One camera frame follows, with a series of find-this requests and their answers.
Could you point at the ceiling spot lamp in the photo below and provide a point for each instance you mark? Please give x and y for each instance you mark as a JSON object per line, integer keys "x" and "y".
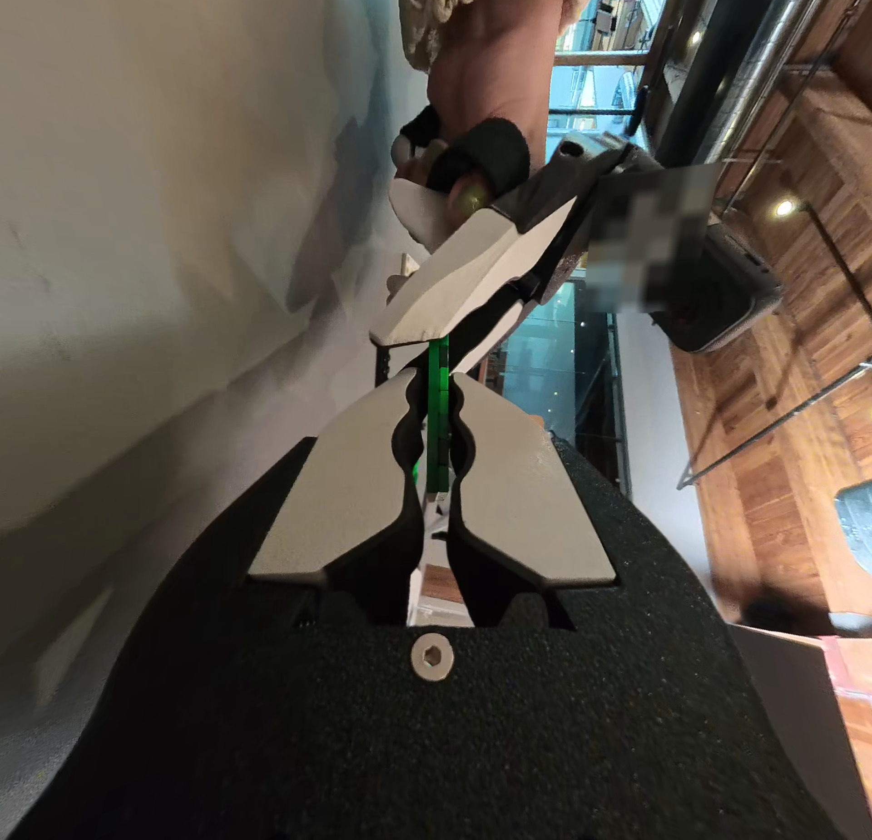
{"x": 785, "y": 207}

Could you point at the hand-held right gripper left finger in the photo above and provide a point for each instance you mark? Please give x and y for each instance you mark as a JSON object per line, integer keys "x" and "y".
{"x": 340, "y": 499}

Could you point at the metal duct pipe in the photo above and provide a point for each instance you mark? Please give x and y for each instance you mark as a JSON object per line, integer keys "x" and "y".
{"x": 770, "y": 57}

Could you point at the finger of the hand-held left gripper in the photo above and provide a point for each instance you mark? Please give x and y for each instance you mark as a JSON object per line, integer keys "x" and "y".
{"x": 497, "y": 329}
{"x": 456, "y": 281}

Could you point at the person's left forearm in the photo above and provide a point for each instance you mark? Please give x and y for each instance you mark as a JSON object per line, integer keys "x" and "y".
{"x": 477, "y": 2}

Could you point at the grey blue object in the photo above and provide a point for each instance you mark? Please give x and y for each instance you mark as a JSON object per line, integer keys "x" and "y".
{"x": 857, "y": 527}

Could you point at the grey panel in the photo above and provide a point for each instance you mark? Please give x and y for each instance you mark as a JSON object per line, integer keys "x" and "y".
{"x": 783, "y": 704}

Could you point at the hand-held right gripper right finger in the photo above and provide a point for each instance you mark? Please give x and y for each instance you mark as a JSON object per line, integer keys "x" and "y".
{"x": 531, "y": 506}

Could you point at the green checkered lego assembly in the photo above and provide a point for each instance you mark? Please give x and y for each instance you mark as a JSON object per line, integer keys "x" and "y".
{"x": 437, "y": 418}

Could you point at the glass partition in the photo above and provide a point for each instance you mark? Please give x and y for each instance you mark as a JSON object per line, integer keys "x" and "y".
{"x": 579, "y": 349}

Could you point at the person's left hand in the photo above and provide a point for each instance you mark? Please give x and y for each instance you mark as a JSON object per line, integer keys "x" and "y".
{"x": 490, "y": 84}

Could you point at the thin metal rail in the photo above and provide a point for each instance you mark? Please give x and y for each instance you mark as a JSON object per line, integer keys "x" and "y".
{"x": 776, "y": 421}

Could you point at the pink object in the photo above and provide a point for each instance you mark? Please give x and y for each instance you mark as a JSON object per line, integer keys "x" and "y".
{"x": 848, "y": 683}

